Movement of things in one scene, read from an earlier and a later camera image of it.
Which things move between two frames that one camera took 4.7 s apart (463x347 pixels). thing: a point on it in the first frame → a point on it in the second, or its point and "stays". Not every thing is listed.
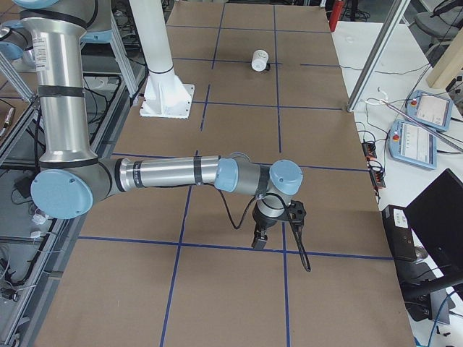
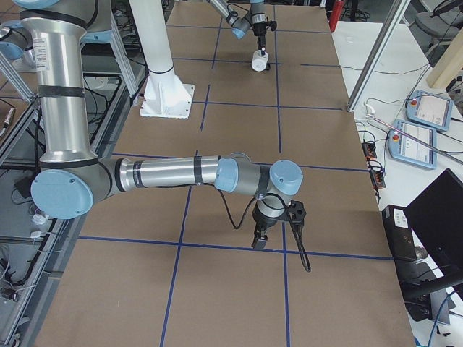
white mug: [260, 58] stays
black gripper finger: [260, 236] stays
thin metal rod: [456, 145] → [418, 140]
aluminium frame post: [398, 11] stays
